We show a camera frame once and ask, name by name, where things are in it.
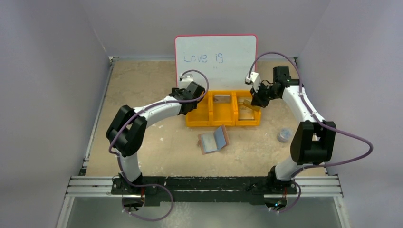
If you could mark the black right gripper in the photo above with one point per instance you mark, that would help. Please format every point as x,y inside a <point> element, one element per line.
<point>261,95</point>

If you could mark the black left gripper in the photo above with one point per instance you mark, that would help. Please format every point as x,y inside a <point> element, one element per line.
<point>177,94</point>

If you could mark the gold credit card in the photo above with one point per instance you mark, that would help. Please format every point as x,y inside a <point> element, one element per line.
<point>247,104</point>

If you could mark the pink leather card holder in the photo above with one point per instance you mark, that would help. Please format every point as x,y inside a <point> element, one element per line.
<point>213,141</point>

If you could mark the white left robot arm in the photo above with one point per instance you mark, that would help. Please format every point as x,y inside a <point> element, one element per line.
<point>126,131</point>

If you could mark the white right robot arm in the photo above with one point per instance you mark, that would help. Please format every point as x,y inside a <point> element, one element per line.
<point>313,140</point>

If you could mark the cards in right bin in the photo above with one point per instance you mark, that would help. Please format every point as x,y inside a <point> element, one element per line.
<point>244,113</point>

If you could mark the silver card in middle bin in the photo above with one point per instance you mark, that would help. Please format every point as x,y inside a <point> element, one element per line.
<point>221,99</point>

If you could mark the yellow right bin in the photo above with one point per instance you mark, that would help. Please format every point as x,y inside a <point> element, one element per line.
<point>257,115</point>

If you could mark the yellow bin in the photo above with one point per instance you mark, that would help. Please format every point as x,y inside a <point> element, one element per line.
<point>257,115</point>
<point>201,116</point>
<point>223,113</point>

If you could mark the yellow left bin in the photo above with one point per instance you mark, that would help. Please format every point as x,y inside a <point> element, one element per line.
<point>201,116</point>

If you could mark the yellow middle bin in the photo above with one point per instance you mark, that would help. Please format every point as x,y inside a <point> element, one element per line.
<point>223,113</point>

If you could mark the small clear round container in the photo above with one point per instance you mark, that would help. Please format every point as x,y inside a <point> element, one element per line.
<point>285,135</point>

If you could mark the pink framed whiteboard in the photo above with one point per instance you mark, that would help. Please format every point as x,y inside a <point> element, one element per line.
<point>222,60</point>

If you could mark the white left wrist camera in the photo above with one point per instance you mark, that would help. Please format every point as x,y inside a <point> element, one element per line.
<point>185,78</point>

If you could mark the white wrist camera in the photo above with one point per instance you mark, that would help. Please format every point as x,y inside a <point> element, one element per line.
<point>254,80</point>
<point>185,78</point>

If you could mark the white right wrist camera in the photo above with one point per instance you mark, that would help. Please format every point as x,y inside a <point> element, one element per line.
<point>254,80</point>

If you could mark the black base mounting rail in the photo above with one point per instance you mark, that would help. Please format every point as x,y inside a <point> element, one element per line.
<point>254,190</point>

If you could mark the aluminium frame rail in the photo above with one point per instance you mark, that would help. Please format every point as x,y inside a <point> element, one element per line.
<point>308,186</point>

